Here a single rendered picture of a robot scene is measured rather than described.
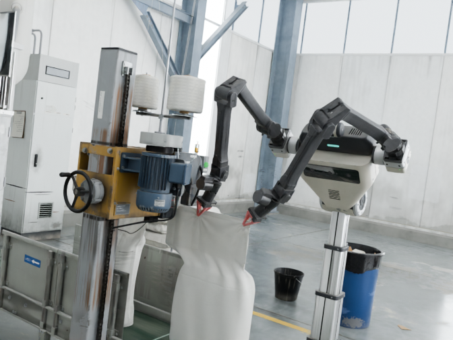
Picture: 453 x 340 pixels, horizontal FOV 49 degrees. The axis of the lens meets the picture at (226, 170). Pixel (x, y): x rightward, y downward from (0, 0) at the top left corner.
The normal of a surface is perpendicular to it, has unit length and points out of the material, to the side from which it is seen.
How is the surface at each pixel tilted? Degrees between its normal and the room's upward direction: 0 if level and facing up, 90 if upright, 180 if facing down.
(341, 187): 130
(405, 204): 90
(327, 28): 90
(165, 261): 90
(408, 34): 90
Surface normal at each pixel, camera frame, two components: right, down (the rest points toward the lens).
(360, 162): -0.26, -0.77
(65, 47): 0.82, 0.13
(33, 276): -0.56, -0.03
